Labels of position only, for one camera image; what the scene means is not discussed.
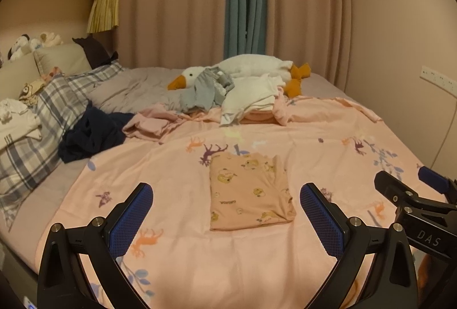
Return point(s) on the grey garment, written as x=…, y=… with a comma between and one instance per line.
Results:
x=200, y=91

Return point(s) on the orange printed baby shirt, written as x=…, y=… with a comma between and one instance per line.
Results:
x=246, y=194

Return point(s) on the pink animal print blanket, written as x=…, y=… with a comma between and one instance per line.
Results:
x=303, y=159

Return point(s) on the dark brown pillow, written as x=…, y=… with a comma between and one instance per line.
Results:
x=94, y=52

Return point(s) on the pink floral cloth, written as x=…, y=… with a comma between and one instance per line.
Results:
x=53, y=72

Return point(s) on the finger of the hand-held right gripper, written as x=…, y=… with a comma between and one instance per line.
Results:
x=433, y=177
x=392, y=187

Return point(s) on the white crumpled small garment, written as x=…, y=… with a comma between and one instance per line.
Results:
x=12, y=108

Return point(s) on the pink crumpled garment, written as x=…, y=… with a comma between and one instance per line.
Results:
x=146, y=125

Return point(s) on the white goose plush toy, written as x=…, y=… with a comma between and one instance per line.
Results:
x=250, y=64

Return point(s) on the yellow pleated cloth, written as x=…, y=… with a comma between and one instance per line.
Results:
x=103, y=9

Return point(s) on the pink curtain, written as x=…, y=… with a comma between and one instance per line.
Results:
x=171, y=2
x=303, y=9

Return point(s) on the cream plush toy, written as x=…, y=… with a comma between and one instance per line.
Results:
x=48, y=39

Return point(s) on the grey plaid pillow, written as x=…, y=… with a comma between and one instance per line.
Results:
x=53, y=105

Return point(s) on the white striped folded garment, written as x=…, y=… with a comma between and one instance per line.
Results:
x=18, y=132

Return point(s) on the cream white garment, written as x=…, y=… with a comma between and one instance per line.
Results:
x=250, y=91

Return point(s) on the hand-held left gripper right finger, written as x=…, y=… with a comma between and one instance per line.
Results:
x=321, y=219

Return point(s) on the grey duvet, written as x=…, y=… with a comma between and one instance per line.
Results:
x=135, y=84

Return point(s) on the navy dark cloth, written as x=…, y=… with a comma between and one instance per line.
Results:
x=92, y=137

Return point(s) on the owl print cloth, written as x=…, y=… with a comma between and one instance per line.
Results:
x=30, y=91

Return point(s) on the white wall socket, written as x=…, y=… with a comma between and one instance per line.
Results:
x=437, y=77

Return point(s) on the beige pillow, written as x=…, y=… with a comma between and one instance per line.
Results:
x=60, y=57

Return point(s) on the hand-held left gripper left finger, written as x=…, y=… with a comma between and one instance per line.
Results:
x=130, y=219

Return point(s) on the black and white plush toy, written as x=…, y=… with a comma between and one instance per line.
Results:
x=19, y=45

